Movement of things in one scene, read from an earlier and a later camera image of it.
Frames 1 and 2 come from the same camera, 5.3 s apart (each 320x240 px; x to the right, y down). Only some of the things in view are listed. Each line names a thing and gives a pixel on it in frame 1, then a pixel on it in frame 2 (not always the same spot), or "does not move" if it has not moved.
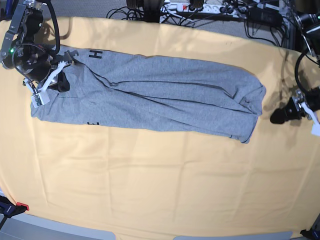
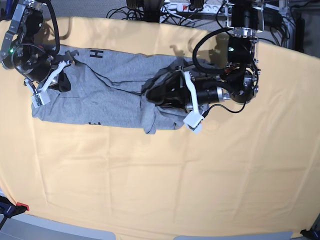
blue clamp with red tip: (8, 209) does not move
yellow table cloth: (137, 182) does not move
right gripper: (302, 105) → (173, 91)
